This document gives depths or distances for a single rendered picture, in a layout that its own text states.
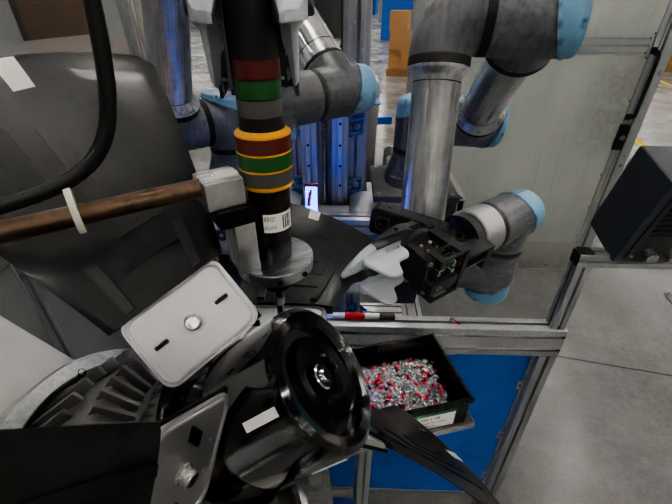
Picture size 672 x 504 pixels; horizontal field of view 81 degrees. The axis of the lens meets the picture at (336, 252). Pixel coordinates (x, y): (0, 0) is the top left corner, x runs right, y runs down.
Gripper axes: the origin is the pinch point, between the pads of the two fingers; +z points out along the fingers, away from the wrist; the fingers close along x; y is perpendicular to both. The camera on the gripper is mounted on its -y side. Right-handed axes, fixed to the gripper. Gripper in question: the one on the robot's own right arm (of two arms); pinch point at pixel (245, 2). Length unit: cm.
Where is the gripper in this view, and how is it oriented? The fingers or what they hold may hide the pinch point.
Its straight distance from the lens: 29.1
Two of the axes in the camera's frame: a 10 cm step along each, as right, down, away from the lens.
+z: 1.4, 5.3, -8.3
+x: -9.9, 0.8, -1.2
